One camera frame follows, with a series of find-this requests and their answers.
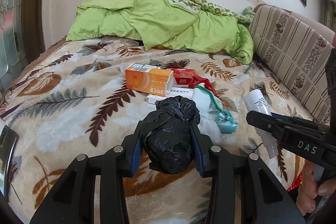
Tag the white plastic tube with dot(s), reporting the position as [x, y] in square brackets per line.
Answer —
[258, 103]

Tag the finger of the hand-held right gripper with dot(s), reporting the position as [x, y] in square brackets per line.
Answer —
[302, 124]
[262, 123]

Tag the brown glass panel door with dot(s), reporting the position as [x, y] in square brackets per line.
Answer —
[23, 29]

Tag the black plastic bag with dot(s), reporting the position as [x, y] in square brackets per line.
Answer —
[168, 140]

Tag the white cardboard box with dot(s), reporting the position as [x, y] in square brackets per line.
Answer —
[181, 92]

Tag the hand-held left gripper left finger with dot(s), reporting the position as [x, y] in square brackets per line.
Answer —
[136, 153]

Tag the small teal packet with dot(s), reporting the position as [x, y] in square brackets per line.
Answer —
[226, 121]

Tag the red plastic mesh basket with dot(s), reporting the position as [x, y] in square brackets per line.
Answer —
[294, 184]

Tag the small red wrapper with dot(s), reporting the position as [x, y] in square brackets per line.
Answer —
[183, 74]

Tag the red foil wrapper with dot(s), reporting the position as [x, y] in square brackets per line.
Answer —
[207, 84]

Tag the black smartphone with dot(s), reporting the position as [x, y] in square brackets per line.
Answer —
[8, 150]

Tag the leaf print blanket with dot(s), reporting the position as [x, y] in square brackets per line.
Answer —
[73, 98]

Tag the striped brown floral cushion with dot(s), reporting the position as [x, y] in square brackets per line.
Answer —
[291, 53]

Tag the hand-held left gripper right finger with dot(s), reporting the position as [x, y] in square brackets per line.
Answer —
[198, 158]

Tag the plain green quilt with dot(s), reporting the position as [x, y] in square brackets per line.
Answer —
[136, 19]

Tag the dark wooden frame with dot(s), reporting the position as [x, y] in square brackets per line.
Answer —
[328, 11]

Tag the orange cardboard box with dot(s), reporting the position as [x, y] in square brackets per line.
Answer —
[147, 80]

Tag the person's right hand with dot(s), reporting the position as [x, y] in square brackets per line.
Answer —
[308, 187]

